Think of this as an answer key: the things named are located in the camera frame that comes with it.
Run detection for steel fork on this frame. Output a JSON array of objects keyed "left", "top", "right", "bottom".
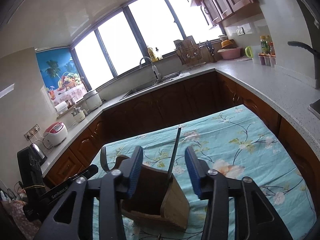
[{"left": 100, "top": 146, "right": 110, "bottom": 172}]

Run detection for steel chopstick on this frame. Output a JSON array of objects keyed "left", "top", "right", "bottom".
[{"left": 167, "top": 126, "right": 181, "bottom": 182}]

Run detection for wooden utensil holder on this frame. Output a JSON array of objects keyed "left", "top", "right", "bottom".
[{"left": 121, "top": 165, "right": 190, "bottom": 231}]

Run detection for steel electric kettle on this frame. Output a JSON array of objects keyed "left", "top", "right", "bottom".
[{"left": 29, "top": 143, "right": 47, "bottom": 165}]

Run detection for white red rice cooker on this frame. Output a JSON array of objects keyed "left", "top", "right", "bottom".
[{"left": 43, "top": 122, "right": 68, "bottom": 149}]

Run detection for teal floral tablecloth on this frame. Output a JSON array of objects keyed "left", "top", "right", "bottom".
[{"left": 105, "top": 106, "right": 316, "bottom": 239}]

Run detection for small white blender appliance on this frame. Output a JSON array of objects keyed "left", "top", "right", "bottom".
[{"left": 71, "top": 107, "right": 88, "bottom": 123}]

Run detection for paper towel roll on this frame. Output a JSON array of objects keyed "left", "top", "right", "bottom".
[{"left": 55, "top": 101, "right": 68, "bottom": 115}]

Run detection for sink faucet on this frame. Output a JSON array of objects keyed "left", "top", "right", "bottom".
[{"left": 139, "top": 56, "right": 162, "bottom": 81}]

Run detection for gas stove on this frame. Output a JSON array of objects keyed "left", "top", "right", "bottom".
[{"left": 308, "top": 100, "right": 320, "bottom": 119}]

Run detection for fruit poster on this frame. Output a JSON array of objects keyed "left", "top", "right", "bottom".
[{"left": 36, "top": 47, "right": 87, "bottom": 106}]

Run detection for yellow dish soap bottle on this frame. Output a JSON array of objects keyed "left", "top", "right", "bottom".
[{"left": 147, "top": 47, "right": 158, "bottom": 62}]

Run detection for lower wooden cabinets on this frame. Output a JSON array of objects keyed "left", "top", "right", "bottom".
[{"left": 43, "top": 72, "right": 319, "bottom": 206}]

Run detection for wooden cutting board rack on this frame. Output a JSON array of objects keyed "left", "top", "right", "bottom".
[{"left": 174, "top": 36, "right": 206, "bottom": 68}]

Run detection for spice jar set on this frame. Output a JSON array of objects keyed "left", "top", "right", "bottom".
[{"left": 258, "top": 53, "right": 276, "bottom": 67}]

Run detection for pink basin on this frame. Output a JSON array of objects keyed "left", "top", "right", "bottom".
[{"left": 217, "top": 47, "right": 241, "bottom": 60}]

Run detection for condiment bottle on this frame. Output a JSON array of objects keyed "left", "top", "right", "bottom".
[{"left": 260, "top": 36, "right": 270, "bottom": 54}]

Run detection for orange bowl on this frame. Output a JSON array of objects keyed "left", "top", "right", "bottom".
[{"left": 221, "top": 39, "right": 233, "bottom": 48}]

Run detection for black wok with lid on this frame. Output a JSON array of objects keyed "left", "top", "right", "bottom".
[{"left": 287, "top": 41, "right": 319, "bottom": 65}]

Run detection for wall power socket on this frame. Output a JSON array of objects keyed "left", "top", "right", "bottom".
[{"left": 24, "top": 124, "right": 40, "bottom": 140}]

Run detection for window frame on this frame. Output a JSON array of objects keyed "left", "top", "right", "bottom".
[{"left": 72, "top": 0, "right": 224, "bottom": 90}]

